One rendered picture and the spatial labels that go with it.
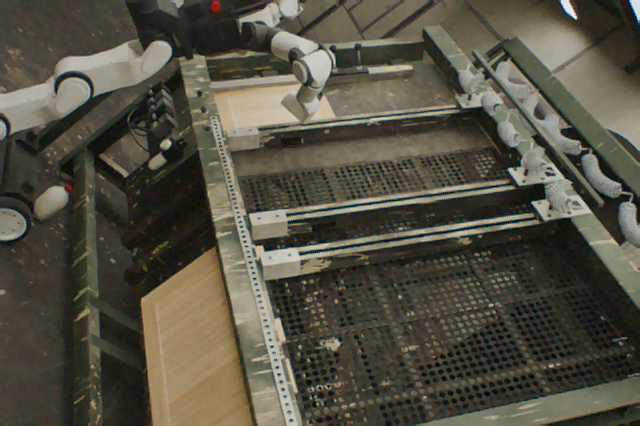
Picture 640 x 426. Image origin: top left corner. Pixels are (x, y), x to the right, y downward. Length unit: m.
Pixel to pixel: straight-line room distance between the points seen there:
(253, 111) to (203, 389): 1.23
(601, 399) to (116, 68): 2.01
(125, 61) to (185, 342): 1.06
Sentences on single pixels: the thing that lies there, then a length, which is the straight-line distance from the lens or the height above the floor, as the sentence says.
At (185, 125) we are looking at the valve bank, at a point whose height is 0.78.
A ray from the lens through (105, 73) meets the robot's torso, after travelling 2.85.
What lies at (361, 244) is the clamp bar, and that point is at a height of 1.20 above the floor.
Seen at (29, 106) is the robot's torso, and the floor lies 0.44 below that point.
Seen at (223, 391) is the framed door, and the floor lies 0.56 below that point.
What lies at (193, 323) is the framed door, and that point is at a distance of 2.74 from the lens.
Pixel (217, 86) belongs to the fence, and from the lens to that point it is 3.28.
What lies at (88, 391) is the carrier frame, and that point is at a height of 0.17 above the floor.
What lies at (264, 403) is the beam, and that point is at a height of 0.84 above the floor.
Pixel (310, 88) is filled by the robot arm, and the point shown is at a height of 1.36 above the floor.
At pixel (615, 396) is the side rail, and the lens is 2.24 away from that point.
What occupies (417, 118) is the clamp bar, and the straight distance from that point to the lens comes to 3.08.
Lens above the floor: 1.69
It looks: 12 degrees down
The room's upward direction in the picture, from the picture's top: 55 degrees clockwise
